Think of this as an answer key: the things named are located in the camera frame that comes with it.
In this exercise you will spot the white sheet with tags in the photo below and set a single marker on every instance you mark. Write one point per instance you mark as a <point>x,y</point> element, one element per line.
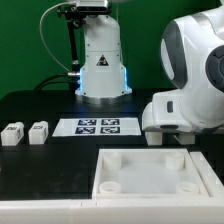
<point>97,127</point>

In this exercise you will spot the white L-shaped obstacle fence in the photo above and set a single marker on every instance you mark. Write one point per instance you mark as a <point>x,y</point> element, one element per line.
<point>175,210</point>

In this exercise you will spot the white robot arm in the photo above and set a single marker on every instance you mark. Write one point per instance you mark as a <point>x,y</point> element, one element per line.
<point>192,56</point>

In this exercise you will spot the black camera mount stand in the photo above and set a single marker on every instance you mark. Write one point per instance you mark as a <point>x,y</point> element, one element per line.
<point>75,15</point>

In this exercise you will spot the white square tabletop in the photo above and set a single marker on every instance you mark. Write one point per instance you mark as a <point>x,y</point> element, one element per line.
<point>146,173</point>

